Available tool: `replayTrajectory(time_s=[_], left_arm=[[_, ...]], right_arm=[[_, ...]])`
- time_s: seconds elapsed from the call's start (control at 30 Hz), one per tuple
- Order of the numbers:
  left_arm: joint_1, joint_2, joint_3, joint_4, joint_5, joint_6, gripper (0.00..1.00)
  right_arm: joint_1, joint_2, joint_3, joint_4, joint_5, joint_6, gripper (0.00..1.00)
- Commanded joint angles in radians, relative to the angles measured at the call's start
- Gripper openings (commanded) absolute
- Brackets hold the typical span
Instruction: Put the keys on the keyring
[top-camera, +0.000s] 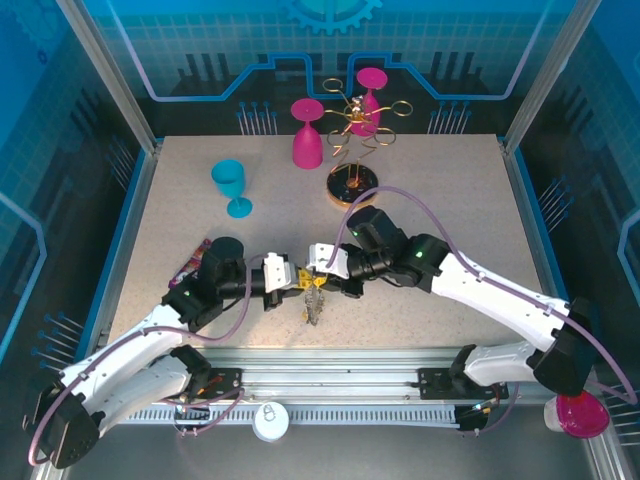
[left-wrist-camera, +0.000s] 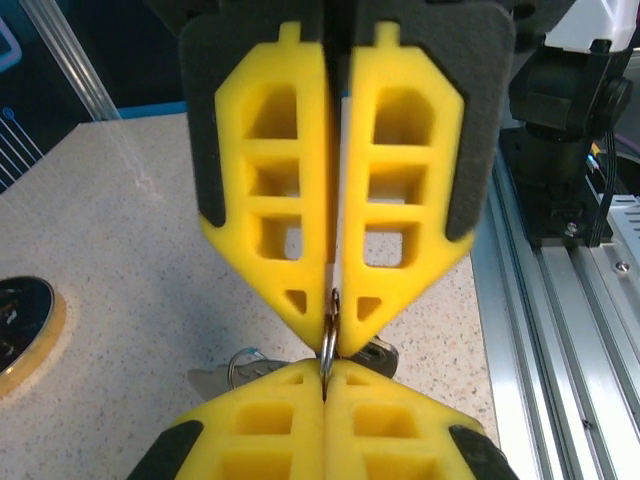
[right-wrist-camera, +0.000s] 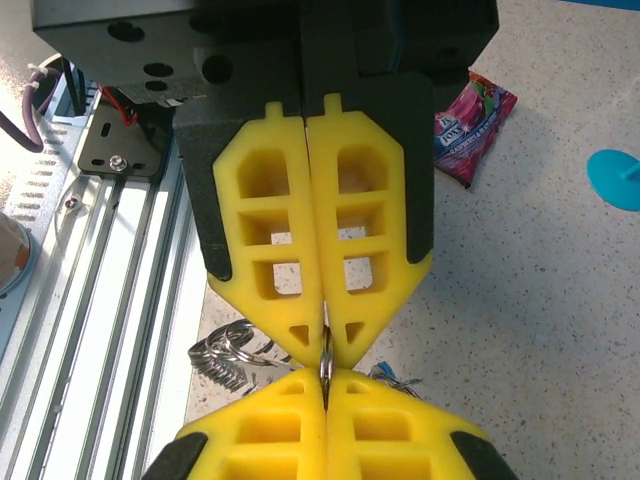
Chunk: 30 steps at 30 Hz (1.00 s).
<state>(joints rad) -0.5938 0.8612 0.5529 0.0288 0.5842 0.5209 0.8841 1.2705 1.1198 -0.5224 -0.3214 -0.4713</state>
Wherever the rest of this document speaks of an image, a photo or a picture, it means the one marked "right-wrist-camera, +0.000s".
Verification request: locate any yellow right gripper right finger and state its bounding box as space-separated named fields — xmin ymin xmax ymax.
xmin=325 ymin=367 xmax=519 ymax=480

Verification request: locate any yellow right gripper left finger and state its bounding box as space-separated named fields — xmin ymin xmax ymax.
xmin=142 ymin=367 xmax=329 ymax=480

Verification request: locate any large silver keyring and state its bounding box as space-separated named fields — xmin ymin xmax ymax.
xmin=318 ymin=322 xmax=336 ymax=409

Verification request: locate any purple raspberry candy packet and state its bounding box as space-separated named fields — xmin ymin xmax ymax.
xmin=433 ymin=71 xmax=520 ymax=190

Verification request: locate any grey vented metal housing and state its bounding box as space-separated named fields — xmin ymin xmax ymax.
xmin=0 ymin=58 xmax=109 ymax=321

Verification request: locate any blue round disc stand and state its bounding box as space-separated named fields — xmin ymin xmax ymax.
xmin=586 ymin=148 xmax=640 ymax=212

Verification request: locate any round beige orange container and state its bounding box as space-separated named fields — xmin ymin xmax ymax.
xmin=0 ymin=213 xmax=36 ymax=296

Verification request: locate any small silver split ring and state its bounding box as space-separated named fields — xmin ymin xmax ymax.
xmin=205 ymin=320 xmax=275 ymax=365

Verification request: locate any black corner bracket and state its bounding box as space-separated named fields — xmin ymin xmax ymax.
xmin=76 ymin=97 xmax=167 ymax=177

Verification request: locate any red wire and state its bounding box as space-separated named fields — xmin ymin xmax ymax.
xmin=98 ymin=85 xmax=140 ymax=127

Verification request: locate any aluminium frame rail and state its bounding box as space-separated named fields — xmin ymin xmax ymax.
xmin=0 ymin=74 xmax=209 ymax=480

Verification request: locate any purple cable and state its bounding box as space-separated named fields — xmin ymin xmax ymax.
xmin=0 ymin=67 xmax=62 ymax=153

